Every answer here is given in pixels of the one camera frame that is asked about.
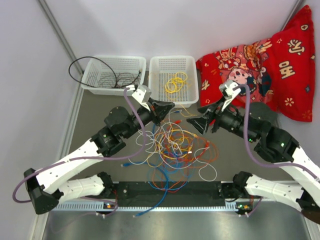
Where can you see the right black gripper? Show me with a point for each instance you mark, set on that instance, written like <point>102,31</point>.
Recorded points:
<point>216,114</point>

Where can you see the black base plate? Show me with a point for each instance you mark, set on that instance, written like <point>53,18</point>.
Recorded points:
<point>140,190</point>

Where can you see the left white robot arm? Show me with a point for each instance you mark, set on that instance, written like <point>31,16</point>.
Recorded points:
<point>55,185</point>

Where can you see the white slotted cable duct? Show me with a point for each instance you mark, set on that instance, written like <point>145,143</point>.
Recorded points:
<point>83,206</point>

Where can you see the left white plastic basket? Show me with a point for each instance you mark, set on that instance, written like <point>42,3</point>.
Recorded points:
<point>111,74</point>

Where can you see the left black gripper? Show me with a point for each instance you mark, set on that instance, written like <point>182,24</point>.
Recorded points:
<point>162,109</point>

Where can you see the white plastic basket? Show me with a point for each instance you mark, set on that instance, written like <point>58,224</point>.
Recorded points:
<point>111,74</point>
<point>174,79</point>

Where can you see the red patterned pillow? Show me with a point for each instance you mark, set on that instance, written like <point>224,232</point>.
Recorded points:
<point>280,71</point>

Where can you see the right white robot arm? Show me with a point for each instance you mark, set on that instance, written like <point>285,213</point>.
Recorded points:
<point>277,147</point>

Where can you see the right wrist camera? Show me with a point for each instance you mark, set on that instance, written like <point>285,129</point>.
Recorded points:
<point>230,91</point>

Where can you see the right white plastic basket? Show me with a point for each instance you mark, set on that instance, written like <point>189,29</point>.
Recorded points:
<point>174,79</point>

